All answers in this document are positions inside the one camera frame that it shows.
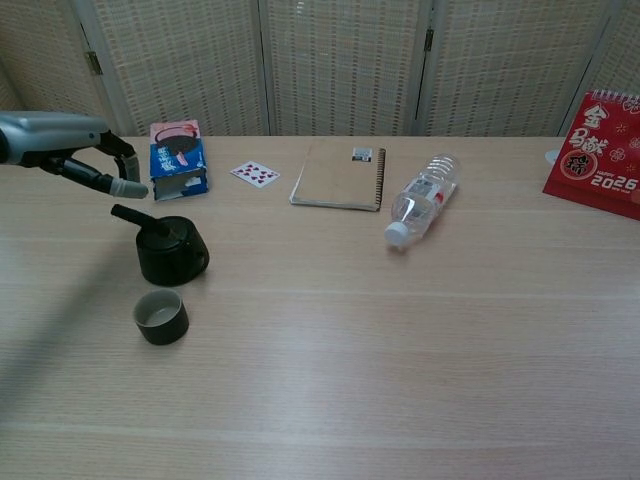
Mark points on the dark green cup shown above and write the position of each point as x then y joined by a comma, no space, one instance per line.
167,330

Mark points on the clear plastic water bottle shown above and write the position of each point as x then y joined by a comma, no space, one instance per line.
422,202

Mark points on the hearts playing card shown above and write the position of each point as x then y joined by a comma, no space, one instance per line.
255,174

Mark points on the small white round object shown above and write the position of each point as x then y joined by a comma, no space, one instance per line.
552,157

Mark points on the kraft spiral notebook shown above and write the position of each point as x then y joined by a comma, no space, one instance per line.
337,177

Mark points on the blue pink cookie box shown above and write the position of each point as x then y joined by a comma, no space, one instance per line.
175,160

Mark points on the woven bamboo folding screen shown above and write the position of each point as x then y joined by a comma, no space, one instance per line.
340,65

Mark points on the red 2026 desk calendar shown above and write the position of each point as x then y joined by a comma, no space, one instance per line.
600,155

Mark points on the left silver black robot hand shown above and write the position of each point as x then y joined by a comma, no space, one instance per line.
50,137

